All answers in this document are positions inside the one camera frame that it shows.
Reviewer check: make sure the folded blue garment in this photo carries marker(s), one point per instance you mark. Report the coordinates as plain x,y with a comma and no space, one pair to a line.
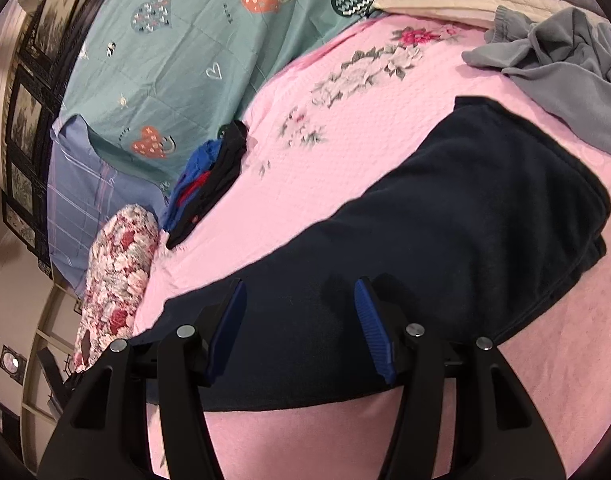
194,175

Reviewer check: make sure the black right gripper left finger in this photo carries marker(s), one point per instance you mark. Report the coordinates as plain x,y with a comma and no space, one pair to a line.
103,432

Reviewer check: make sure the teal heart print blanket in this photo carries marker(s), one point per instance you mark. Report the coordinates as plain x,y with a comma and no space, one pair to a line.
157,78

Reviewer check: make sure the pink bed sheet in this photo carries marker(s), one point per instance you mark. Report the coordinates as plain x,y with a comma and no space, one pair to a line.
337,120

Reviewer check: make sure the dark framed wall pictures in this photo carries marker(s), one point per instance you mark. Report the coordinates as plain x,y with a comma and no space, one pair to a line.
52,35

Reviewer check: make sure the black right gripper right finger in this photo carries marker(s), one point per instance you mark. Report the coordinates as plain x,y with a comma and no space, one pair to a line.
498,431

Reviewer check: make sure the navy pants with grey lining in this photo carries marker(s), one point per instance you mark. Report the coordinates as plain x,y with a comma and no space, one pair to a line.
477,233

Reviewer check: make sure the grey crumpled garment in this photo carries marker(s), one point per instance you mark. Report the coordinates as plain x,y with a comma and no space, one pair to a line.
562,63

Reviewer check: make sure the folded black garment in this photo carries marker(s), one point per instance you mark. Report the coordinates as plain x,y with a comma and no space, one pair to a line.
222,176

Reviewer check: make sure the blue striped pillow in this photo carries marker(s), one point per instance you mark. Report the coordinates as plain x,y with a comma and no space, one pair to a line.
83,193

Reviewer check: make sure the floral rolled quilt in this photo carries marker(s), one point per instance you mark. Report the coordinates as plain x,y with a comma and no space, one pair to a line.
118,272

